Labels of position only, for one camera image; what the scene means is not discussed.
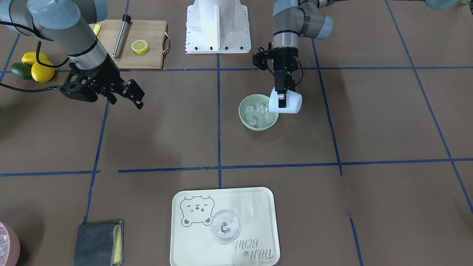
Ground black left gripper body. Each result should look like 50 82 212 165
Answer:
253 47 299 93

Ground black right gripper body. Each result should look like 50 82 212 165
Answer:
60 55 124 102

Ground light blue plastic cup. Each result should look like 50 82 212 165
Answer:
268 87 303 113

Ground green bowl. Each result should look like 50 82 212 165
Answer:
238 94 279 131

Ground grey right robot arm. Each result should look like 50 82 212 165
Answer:
1 0 145 109

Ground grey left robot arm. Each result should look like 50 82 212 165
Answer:
253 0 333 113

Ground ice cubes in green bowl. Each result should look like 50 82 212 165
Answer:
245 104 270 127

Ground pink bowl with ice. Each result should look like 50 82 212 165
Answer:
0 222 21 266

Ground lemon half slice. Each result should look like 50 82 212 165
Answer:
131 40 149 55

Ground yellow lemon upper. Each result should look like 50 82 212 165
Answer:
31 61 55 83

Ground yellow plastic knife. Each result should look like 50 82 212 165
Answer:
92 24 102 36

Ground wooden cutting board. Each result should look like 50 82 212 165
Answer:
98 20 167 69

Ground green lime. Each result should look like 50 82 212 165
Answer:
10 62 33 80

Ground clear wine glass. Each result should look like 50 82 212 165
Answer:
211 210 241 244

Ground grey folded cloth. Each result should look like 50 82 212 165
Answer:
73 219 124 266

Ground cream bear tray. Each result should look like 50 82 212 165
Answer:
170 187 280 266

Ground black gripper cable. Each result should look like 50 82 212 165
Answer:
0 18 72 92

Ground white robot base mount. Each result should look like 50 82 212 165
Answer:
185 0 252 54

